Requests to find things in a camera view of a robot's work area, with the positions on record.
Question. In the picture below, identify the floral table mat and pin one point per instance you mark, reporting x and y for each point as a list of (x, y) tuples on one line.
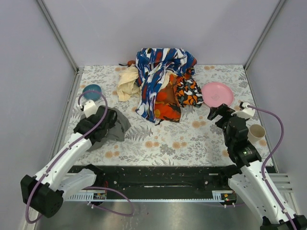
[(194, 141)]

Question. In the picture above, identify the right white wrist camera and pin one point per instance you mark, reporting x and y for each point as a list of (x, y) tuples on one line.
[(246, 111)]

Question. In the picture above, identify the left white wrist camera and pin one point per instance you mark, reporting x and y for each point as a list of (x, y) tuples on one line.
[(89, 108)]

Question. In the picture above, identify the blue white patterned cloth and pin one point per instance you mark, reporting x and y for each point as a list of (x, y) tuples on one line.
[(152, 65)]

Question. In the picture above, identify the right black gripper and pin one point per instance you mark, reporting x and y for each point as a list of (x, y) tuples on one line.
[(223, 114)]

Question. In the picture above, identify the grey cloth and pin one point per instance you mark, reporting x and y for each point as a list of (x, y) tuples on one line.
[(117, 133)]

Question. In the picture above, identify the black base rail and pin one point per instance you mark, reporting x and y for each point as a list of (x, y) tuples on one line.
[(163, 183)]

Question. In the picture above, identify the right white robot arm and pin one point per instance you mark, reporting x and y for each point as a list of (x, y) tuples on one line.
[(247, 176)]

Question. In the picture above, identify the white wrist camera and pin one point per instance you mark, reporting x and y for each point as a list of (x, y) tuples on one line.
[(89, 108), (246, 111)]

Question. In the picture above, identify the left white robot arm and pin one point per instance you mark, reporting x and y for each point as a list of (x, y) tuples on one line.
[(47, 190)]

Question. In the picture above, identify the black orange patterned cloth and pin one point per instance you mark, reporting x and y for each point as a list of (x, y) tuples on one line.
[(188, 91)]

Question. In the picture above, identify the blue ceramic bowl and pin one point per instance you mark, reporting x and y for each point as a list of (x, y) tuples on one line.
[(92, 92)]

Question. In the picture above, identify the pink plastic plate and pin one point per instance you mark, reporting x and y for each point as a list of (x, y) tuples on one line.
[(215, 94)]

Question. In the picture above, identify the orange camouflage cloth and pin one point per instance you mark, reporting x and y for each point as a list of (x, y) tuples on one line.
[(166, 105)]

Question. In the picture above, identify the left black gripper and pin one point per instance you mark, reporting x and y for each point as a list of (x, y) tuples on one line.
[(105, 117)]

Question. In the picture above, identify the cream cloth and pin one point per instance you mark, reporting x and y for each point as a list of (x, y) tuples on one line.
[(127, 86)]

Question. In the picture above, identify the beige paper cup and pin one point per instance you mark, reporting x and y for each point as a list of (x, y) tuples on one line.
[(255, 133)]

